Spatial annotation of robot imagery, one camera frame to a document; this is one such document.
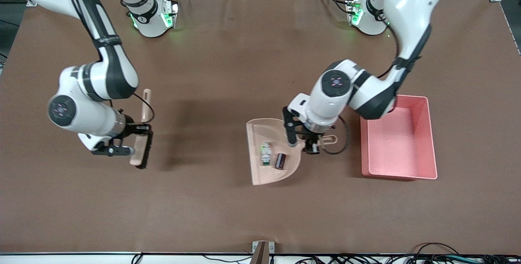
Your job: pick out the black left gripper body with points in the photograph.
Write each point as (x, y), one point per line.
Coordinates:
(312, 137)

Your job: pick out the green lit base connector plate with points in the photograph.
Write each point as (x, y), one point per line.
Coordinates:
(170, 13)
(354, 11)

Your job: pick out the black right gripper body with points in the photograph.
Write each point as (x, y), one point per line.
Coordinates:
(131, 130)

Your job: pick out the dark cylindrical capacitor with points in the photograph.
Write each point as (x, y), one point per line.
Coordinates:
(280, 161)

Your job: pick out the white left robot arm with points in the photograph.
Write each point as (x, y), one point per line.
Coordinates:
(411, 7)

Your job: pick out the metal table edge bracket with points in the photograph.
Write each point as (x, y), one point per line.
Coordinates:
(262, 251)

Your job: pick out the pink plastic bin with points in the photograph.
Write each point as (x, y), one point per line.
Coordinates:
(397, 146)

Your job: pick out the brown table cover sheet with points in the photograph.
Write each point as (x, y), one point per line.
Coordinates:
(228, 72)

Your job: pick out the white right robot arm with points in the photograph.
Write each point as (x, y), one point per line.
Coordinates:
(110, 72)

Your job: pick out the beige plastic dustpan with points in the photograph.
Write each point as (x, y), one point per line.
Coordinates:
(264, 166)

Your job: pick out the white orange electrical switch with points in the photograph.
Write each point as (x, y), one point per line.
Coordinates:
(266, 154)

